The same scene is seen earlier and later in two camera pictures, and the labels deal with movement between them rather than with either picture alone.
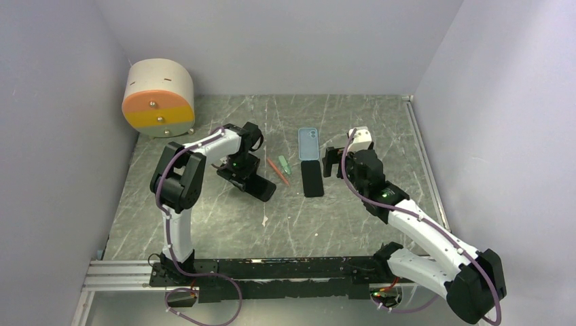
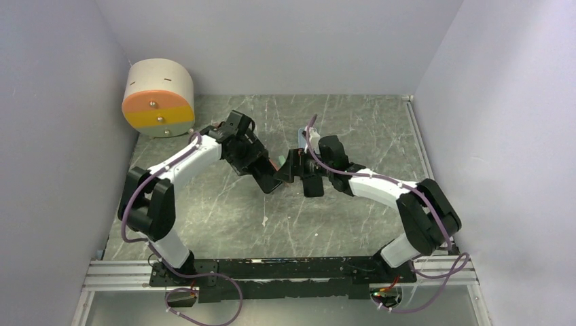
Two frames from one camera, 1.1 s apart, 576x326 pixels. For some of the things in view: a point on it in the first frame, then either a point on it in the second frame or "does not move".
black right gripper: x=333 y=155 → x=294 y=166
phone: x=312 y=178 does not move
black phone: x=260 y=187 → x=263 y=170
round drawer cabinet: x=159 y=99 does not move
